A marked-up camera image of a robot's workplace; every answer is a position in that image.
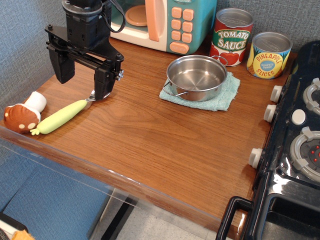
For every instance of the white stove knob front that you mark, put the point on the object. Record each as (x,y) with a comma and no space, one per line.
(254,157)

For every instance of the brown plush mushroom toy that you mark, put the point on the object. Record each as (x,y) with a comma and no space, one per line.
(23,117)

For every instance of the small steel pot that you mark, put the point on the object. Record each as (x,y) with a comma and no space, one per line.
(195,78)

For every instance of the teal toy microwave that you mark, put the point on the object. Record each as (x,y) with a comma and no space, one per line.
(173,26)

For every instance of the pineapple slices can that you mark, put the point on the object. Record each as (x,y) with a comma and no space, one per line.
(269,53)

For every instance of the tomato sauce can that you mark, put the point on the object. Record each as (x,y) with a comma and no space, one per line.
(231,32)

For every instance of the white stove knob rear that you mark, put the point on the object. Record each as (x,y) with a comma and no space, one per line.
(276,93)

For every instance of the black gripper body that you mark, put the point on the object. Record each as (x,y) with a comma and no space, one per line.
(87,32)

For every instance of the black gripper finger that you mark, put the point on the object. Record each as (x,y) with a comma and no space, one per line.
(63,66)
(104,80)

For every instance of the black toy stove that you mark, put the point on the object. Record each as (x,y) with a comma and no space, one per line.
(286,189)

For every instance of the green handled metal spoon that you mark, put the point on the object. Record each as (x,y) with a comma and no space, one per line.
(62,116)

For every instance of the teal folded cloth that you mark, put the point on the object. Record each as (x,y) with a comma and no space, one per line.
(220,103)

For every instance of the white stove knob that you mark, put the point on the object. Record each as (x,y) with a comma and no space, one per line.
(254,157)
(276,93)
(269,113)

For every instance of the white stove knob middle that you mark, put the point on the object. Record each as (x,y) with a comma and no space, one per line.
(269,113)

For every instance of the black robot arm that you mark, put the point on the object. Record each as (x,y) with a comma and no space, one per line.
(86,40)

